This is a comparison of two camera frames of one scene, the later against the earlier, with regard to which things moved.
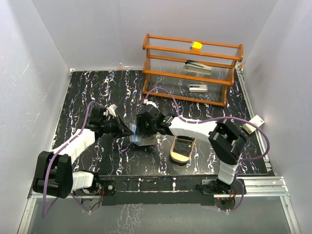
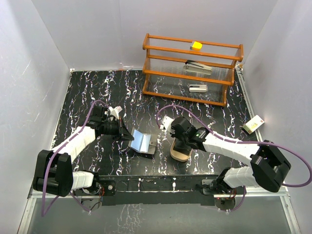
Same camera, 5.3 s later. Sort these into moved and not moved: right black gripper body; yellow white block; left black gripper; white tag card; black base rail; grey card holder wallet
Moved: right black gripper body; grey card holder wallet
Not moved: black base rail; yellow white block; left black gripper; white tag card
